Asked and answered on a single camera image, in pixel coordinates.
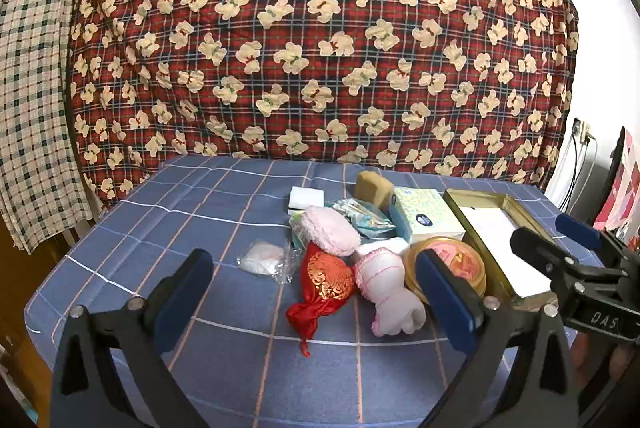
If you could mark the green tissue packet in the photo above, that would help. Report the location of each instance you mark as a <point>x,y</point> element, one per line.
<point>296,233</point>

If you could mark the green and cream checked cloth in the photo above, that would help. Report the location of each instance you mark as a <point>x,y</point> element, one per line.
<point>35,108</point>

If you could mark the brown sponge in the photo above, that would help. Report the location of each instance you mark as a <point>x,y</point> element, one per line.
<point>374,189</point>

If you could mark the frilly white socks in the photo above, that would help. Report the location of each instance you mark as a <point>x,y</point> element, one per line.
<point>385,278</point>

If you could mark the patterned white tissue box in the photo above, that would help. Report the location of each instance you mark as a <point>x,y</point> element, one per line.
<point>425,208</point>

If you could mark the red plaid bear-print blanket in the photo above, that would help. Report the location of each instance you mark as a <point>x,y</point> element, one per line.
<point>320,58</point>

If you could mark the pink fluffy puff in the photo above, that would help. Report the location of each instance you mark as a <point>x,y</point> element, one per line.
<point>330,230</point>

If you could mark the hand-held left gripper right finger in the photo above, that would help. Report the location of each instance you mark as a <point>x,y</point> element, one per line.
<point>445,293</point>

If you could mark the red embroidered pouch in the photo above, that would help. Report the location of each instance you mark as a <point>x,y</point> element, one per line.
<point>325,280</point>

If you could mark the clear plastic bag white contents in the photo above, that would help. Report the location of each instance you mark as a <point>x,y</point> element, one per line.
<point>260,258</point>

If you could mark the round gold tin pink lid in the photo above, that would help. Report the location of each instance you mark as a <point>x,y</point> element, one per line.
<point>462,263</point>

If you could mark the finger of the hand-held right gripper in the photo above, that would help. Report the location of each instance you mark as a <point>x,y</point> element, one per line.
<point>542,255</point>
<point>580,230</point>

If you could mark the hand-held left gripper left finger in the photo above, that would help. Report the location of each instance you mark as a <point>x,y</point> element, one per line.
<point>185,293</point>

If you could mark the blue plaid bed sheet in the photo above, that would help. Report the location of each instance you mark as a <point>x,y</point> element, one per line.
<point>200,208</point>

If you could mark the teal cotton swab packet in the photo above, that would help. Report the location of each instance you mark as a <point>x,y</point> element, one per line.
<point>367,218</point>

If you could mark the white sponge block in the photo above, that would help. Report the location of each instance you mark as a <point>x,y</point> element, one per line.
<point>306,198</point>

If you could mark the white wall socket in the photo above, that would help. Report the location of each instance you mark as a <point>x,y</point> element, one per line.
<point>580,130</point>

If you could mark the rectangular gold tin box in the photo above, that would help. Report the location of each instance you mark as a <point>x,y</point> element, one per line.
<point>475,199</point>

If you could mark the white cloth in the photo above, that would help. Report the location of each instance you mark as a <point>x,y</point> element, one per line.
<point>390,245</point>

